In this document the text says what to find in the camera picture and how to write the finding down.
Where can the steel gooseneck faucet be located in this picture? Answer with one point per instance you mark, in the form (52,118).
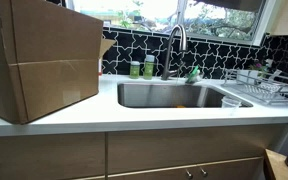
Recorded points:
(167,66)

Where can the tall green soap bottle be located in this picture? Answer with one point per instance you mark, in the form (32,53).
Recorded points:
(148,68)

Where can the stainless steel sink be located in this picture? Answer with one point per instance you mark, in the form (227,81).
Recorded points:
(150,95)

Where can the kitchen window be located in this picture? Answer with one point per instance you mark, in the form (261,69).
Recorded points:
(150,11)

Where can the short green soap bottle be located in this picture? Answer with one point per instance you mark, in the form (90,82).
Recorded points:
(134,70)

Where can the wooden platform board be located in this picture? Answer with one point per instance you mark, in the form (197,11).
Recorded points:
(277,166)

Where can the orange cup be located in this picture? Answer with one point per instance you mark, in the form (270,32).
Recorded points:
(180,106)

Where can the round metal cabinet knob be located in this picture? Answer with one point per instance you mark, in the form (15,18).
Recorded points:
(203,172)
(189,173)

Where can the green sponge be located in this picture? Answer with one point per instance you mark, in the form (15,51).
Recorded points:
(194,71)

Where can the brown cardboard box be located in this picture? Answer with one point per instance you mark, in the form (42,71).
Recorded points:
(50,50)

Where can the white utensil holder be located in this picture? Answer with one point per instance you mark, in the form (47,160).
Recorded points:
(246,76)

